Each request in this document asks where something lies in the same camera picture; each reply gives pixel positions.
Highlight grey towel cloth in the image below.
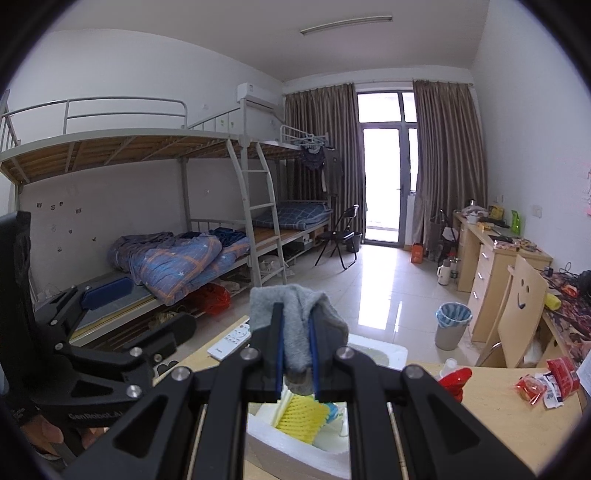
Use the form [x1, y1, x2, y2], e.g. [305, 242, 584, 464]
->
[249, 284, 349, 396]

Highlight person's left hand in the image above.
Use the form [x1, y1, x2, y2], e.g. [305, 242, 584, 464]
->
[20, 415, 106, 459]

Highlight white lotion pump bottle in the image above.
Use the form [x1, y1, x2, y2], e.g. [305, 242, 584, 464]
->
[438, 358, 473, 402]

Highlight white air conditioner remote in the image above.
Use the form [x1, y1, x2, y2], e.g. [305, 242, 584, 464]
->
[207, 322, 252, 362]

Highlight white styrofoam box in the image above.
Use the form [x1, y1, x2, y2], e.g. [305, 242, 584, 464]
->
[244, 332, 410, 480]

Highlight white snack packet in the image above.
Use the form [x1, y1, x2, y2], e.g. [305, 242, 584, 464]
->
[536, 372, 564, 410]

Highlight blue lined trash bin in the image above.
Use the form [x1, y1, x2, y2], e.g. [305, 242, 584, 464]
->
[435, 302, 473, 351]

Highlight large red snack packet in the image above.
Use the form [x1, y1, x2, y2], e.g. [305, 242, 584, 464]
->
[547, 356, 580, 398]

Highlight yellow foam net sleeve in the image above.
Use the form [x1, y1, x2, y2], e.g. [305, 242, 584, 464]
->
[271, 390, 331, 445]

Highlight blue plaid quilt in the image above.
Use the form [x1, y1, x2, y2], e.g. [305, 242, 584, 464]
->
[107, 227, 250, 306]

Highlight wooden smiley face chair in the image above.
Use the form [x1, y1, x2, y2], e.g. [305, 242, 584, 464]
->
[476, 255, 548, 368]

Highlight red plastic bag under bed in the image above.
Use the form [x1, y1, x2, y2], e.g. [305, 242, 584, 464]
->
[190, 283, 231, 315]

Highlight white thermos kettle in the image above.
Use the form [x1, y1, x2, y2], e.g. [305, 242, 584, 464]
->
[437, 258, 452, 286]

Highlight yellow object on desk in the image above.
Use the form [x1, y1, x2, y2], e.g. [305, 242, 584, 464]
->
[544, 293, 562, 311]

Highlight patterned desk cloth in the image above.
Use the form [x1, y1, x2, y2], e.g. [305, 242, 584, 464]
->
[546, 270, 590, 366]

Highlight orange bag on floor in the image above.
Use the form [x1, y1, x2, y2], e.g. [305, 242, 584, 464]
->
[411, 243, 425, 265]

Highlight metal bunk bed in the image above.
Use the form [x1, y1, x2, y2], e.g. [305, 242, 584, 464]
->
[1, 96, 328, 346]

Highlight light wooden desk with drawers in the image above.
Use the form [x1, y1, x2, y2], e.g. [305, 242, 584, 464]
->
[454, 213, 552, 343]

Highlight black folding chair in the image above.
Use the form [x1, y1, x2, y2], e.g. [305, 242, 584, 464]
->
[315, 204, 361, 271]

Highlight green snack bag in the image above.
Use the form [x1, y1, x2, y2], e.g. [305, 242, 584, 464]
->
[511, 210, 522, 236]

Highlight right brown curtain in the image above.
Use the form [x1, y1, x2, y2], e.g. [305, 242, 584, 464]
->
[412, 80, 488, 246]

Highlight brown curtain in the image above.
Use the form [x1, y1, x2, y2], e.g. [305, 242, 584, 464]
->
[286, 84, 367, 233]
[412, 80, 488, 246]

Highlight folded blue checked bedding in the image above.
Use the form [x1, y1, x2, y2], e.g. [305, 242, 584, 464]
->
[250, 201, 332, 231]

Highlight hanging dark clothes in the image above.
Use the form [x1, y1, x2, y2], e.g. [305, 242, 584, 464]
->
[301, 147, 345, 198]

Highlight glass balcony door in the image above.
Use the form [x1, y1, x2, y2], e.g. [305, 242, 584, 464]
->
[358, 90, 419, 248]

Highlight left brown curtain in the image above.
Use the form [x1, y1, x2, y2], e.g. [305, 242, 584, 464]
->
[286, 84, 367, 233]

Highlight ceiling fluorescent lamp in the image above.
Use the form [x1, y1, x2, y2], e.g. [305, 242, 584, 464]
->
[300, 15, 394, 36]

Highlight pink cartoon wall picture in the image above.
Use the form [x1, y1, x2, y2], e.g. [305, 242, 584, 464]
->
[585, 169, 591, 217]

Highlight white wall air conditioner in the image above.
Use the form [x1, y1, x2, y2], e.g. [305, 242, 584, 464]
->
[236, 83, 280, 109]

